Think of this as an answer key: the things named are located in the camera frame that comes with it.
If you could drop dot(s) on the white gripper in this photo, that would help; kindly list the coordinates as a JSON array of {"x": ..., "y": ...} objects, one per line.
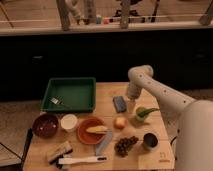
[{"x": 133, "y": 92}]

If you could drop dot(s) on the blue sponge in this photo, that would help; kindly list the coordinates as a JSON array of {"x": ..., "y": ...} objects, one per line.
[{"x": 119, "y": 104}]

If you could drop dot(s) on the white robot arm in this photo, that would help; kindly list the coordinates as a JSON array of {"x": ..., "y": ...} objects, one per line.
[{"x": 194, "y": 145}]

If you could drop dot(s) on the green plastic tray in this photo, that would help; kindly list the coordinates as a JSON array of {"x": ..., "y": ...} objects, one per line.
[{"x": 79, "y": 93}]

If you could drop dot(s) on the green cup with leaf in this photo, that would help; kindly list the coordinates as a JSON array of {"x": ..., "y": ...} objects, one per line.
[{"x": 142, "y": 113}]

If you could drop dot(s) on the yellow red apple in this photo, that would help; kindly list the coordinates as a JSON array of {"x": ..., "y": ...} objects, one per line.
[{"x": 120, "y": 122}]

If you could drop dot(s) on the wooden folding table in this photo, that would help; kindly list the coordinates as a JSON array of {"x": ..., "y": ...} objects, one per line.
[{"x": 161, "y": 158}]

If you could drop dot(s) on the yellow corn cob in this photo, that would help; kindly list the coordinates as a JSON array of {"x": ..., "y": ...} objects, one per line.
[{"x": 100, "y": 129}]

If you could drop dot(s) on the dark metal mug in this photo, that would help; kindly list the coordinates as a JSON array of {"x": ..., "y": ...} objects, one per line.
[{"x": 150, "y": 141}]

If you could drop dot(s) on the dark grapes bunch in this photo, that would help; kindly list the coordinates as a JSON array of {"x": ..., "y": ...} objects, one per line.
[{"x": 124, "y": 145}]

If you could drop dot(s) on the orange plate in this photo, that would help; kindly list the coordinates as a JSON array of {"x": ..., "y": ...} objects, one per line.
[{"x": 90, "y": 138}]

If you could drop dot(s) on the white toothbrush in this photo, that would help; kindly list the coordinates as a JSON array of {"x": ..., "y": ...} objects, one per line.
[{"x": 91, "y": 159}]

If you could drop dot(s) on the white cup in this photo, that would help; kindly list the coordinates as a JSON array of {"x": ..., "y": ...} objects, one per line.
[{"x": 69, "y": 122}]

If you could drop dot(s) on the silver fork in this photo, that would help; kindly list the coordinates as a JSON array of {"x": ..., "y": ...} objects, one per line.
[{"x": 58, "y": 102}]

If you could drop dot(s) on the dark red bowl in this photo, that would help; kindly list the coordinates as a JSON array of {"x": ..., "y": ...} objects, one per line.
[{"x": 45, "y": 126}]

